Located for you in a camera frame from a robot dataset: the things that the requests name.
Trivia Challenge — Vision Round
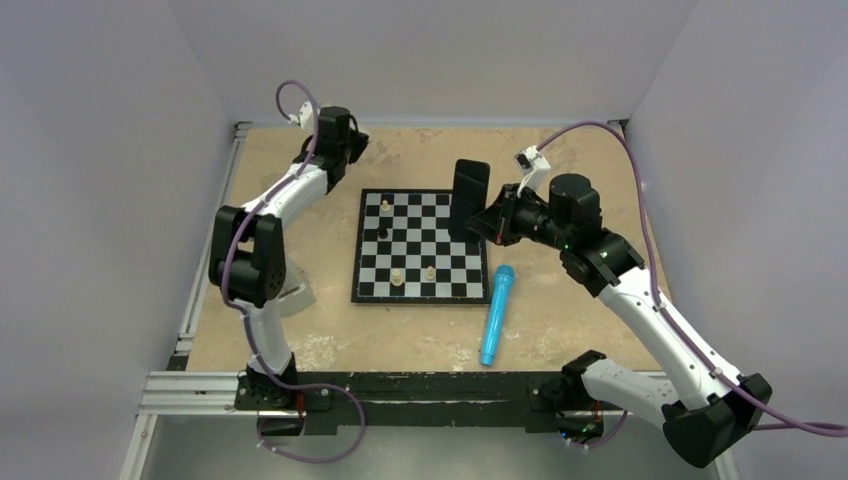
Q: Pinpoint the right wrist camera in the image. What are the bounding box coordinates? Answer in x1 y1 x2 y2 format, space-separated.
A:
514 145 551 197

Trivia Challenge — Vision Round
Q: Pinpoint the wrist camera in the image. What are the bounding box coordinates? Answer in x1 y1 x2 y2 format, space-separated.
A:
288 100 316 132
514 145 551 197

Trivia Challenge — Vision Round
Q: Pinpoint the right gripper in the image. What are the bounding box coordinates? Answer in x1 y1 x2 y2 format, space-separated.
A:
467 182 572 251

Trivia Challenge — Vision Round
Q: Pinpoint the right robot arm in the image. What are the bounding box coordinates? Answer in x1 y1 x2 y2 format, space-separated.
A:
463 174 772 468

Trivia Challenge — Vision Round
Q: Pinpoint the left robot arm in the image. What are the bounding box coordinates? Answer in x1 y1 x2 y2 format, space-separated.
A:
208 106 369 410

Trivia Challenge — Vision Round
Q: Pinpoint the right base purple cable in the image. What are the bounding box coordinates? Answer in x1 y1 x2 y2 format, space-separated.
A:
566 407 631 452

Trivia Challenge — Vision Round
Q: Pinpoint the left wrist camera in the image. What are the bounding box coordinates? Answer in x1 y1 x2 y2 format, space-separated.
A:
288 100 316 132

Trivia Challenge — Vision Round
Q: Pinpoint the black phone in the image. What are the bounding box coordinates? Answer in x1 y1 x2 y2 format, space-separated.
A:
448 159 490 244

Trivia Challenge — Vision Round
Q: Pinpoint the blue toy microphone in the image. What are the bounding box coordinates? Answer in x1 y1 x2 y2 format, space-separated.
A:
479 265 515 367

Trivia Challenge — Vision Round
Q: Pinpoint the black white chessboard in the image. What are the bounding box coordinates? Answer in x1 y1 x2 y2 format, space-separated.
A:
350 188 491 305

